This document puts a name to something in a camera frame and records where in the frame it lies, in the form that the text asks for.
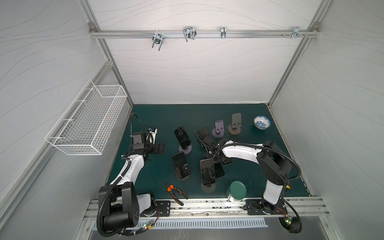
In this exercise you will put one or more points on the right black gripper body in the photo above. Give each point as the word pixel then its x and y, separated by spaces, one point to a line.
pixel 205 140

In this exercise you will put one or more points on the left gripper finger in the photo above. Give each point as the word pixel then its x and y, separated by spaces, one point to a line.
pixel 159 146
pixel 158 151

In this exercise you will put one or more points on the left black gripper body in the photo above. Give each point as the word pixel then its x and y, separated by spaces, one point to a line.
pixel 148 147

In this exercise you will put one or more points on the blue edged smartphone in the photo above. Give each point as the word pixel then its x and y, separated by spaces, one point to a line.
pixel 227 161

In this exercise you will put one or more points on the black smartphone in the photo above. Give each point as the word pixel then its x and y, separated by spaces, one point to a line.
pixel 181 165
pixel 182 137
pixel 208 172
pixel 219 171

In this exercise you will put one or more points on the brown round phone stand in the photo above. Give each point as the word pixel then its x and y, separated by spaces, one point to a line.
pixel 235 127

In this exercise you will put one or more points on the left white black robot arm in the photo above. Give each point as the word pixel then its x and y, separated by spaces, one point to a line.
pixel 120 206

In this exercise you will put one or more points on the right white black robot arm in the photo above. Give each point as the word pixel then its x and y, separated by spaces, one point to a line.
pixel 278 167

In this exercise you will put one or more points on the lilac phone stand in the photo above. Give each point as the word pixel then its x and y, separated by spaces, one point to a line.
pixel 218 131

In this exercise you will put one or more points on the black square phone stand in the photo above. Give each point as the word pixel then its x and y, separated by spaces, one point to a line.
pixel 203 133

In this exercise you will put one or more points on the dark stand front left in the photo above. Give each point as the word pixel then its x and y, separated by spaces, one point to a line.
pixel 181 179

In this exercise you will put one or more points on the green table mat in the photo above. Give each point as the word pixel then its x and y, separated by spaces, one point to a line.
pixel 166 118

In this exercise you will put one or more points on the orange black pliers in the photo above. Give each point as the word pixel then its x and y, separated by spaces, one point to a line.
pixel 173 190

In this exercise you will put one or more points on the green lid jar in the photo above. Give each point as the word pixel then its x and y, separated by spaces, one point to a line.
pixel 236 191

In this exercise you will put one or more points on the blue white porcelain bowl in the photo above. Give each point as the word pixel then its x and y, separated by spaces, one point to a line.
pixel 262 122

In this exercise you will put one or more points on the left metal clamp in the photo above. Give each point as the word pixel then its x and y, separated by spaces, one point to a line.
pixel 157 39

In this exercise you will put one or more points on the metal clamp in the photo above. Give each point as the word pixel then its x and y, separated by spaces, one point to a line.
pixel 157 39
pixel 189 33
pixel 296 34
pixel 223 32

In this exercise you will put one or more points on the right metal clamp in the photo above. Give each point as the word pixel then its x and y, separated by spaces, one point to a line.
pixel 296 34

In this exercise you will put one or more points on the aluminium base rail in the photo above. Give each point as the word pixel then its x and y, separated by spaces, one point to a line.
pixel 223 208

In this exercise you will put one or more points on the white wire basket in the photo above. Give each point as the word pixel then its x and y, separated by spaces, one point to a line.
pixel 86 125

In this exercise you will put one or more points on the white slotted cable duct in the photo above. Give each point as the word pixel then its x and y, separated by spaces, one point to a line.
pixel 215 223

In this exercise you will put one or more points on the aluminium cross rail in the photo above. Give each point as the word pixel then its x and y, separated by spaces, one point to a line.
pixel 201 34

